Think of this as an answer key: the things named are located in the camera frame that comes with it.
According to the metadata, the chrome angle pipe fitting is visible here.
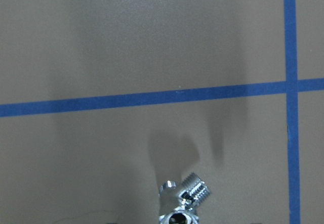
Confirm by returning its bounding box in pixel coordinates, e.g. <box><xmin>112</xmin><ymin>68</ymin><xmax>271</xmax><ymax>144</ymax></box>
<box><xmin>158</xmin><ymin>172</ymin><xmax>211</xmax><ymax>223</ymax></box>

